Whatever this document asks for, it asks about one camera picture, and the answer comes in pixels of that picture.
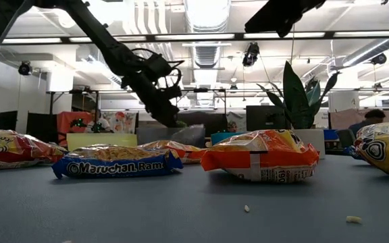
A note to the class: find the black panel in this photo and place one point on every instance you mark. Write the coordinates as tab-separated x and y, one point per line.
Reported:
40	126

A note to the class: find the orange ramen pack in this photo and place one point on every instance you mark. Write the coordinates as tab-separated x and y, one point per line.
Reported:
184	152
265	158

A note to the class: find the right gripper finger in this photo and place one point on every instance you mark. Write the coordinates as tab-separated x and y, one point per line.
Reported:
265	29
275	17

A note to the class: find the black overhead camera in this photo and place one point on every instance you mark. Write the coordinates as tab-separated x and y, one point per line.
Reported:
251	54

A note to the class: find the beige cloth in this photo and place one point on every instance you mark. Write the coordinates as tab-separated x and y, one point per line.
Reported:
344	118

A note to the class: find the white plant pot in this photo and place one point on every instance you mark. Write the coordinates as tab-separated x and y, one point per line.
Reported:
314	140

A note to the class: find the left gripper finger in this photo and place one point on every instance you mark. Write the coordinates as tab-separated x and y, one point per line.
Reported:
154	111
169	113

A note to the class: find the colourful poster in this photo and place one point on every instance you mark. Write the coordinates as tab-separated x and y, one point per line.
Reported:
123	121

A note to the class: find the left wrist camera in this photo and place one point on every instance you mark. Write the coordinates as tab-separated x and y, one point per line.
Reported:
172	92

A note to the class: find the yellow red ramen pack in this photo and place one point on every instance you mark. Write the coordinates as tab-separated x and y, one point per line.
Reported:
383	148

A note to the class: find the person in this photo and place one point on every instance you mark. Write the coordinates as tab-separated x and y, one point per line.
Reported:
371	116
232	126
100	123

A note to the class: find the grey translucent bin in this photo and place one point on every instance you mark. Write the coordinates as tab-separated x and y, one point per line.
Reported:
150	135

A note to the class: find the blue box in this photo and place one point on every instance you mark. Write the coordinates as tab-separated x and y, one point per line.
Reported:
331	134

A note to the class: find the black monitor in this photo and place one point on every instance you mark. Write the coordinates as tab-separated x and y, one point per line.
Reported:
7	121
265	118

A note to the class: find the yellow plastic bin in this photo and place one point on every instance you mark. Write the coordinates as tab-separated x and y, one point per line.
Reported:
100	140

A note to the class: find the green snake plant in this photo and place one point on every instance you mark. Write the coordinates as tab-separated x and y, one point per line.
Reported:
296	101

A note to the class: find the teal plastic bin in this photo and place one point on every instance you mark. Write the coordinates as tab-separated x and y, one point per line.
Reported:
221	137

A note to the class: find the wide black screen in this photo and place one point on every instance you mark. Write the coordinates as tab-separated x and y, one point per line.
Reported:
211	121

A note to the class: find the small white crumb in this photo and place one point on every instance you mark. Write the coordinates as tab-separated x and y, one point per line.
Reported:
246	209

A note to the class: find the black ceiling spotlight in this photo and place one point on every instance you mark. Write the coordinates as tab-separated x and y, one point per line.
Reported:
379	59
25	68

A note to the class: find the long pale crumb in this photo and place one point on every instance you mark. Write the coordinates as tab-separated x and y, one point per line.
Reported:
354	220

